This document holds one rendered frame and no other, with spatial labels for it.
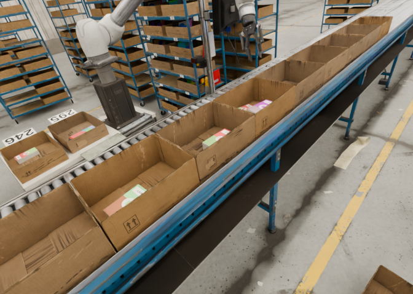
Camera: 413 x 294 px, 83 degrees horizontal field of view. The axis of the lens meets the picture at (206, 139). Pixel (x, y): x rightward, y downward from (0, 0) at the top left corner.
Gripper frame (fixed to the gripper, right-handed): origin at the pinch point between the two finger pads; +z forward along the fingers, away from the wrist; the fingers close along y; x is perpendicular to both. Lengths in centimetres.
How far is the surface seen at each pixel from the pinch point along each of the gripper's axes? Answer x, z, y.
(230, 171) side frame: 38, 58, 6
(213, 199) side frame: 42, 69, 14
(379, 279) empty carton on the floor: -37, 141, -36
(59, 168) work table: 62, 44, 115
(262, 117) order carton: 12.5, 36.2, -3.2
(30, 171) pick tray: 76, 43, 120
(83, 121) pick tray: 27, 9, 145
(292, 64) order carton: -53, -1, -6
